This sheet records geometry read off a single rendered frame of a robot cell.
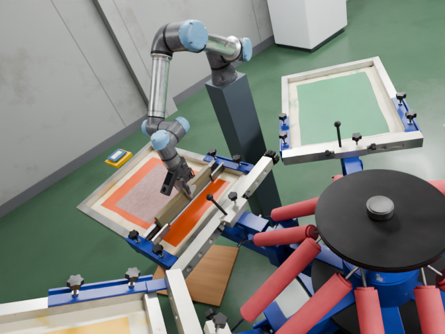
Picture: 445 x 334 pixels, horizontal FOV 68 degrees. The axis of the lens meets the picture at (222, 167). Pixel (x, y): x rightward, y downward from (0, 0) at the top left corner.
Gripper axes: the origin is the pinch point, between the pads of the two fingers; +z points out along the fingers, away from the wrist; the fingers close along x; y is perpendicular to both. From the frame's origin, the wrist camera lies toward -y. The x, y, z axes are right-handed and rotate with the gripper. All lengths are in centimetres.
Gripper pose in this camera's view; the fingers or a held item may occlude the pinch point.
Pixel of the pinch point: (187, 197)
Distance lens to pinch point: 152.9
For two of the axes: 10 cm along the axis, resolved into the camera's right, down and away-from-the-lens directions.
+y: 5.8, -6.6, 4.8
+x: -7.6, -2.2, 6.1
